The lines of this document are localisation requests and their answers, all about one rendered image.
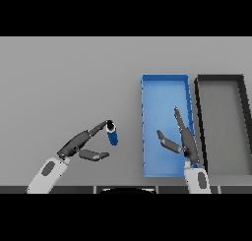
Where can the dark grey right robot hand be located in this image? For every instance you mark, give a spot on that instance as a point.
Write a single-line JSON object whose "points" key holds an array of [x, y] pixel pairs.
{"points": [[188, 141]]}

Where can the blue bin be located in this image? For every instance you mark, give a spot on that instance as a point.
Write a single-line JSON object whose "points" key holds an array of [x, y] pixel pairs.
{"points": [[164, 127]]}

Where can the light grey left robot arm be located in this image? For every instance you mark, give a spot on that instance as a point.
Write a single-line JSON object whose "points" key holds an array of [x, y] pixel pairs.
{"points": [[47, 174]]}

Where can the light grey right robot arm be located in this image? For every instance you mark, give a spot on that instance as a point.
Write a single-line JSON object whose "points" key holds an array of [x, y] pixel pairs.
{"points": [[197, 179]]}

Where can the dark grey bin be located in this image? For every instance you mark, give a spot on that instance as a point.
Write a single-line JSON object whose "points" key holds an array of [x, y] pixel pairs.
{"points": [[224, 127]]}

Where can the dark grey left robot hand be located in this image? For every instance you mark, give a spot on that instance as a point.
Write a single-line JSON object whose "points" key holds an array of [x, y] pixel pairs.
{"points": [[76, 143]]}

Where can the blue pipe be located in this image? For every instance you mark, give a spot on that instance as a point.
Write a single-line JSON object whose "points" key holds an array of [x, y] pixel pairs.
{"points": [[112, 135]]}

